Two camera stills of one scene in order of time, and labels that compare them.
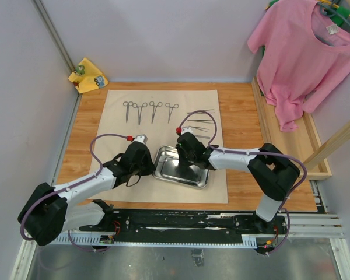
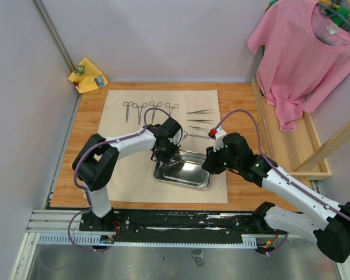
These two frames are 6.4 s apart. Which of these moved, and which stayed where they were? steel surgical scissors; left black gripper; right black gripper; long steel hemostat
Moved: left black gripper; right black gripper
Stayed: long steel hemostat; steel surgical scissors
